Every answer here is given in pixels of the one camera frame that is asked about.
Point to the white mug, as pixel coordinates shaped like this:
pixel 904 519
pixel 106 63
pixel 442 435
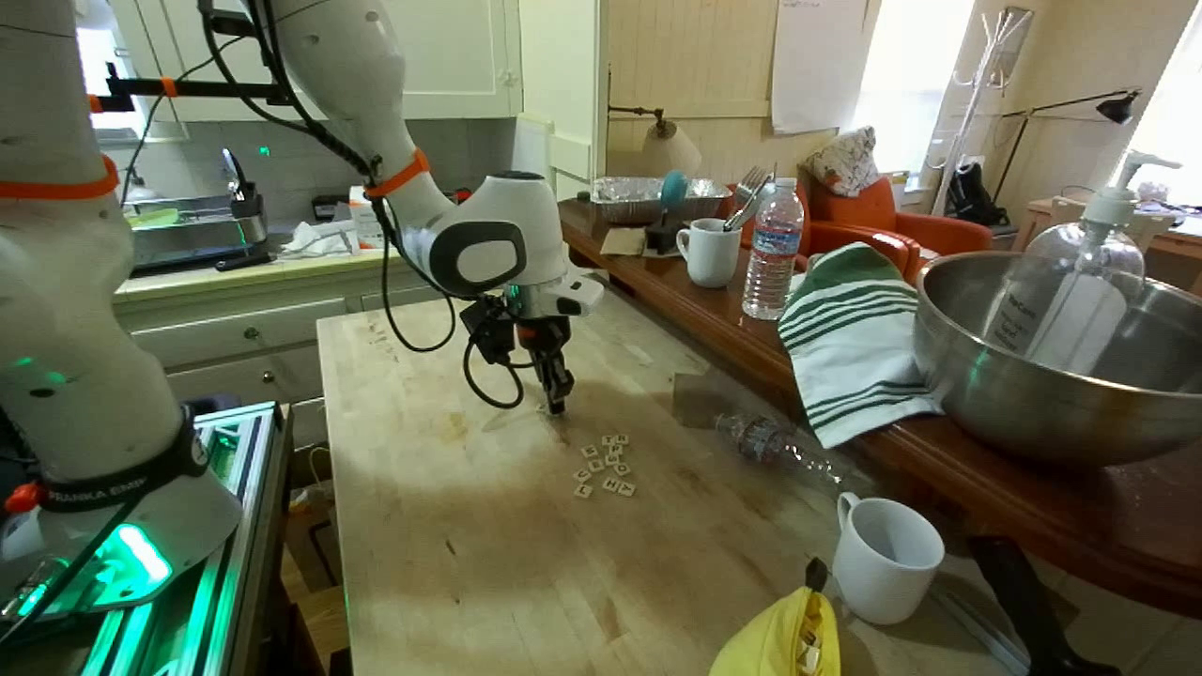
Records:
pixel 887 558
pixel 708 250

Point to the orange chair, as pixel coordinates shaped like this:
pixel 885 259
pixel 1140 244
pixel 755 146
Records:
pixel 904 237

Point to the white mug front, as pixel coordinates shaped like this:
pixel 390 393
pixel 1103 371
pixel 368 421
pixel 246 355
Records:
pixel 887 558

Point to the desk lamp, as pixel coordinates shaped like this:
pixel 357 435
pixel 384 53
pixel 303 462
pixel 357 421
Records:
pixel 1114 106

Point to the green striped towel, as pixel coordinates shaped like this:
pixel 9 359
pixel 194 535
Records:
pixel 850 343

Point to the white mug back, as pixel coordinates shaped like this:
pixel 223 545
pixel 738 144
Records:
pixel 708 250

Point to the large steel bowl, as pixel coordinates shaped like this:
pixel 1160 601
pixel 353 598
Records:
pixel 1118 380

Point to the soap pump bottle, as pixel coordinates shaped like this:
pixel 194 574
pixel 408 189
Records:
pixel 1068 291

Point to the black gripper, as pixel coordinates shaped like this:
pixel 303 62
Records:
pixel 547 339

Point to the clear water bottle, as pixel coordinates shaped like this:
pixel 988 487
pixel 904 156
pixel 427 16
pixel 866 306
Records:
pixel 775 244

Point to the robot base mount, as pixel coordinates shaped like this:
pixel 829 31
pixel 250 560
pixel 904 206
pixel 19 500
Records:
pixel 163 588

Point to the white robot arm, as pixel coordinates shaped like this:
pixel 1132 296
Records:
pixel 121 479

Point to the crushed plastic bottle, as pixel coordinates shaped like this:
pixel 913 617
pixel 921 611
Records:
pixel 772 445

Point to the yellow banana toy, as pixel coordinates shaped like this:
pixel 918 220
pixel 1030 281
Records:
pixel 795 636

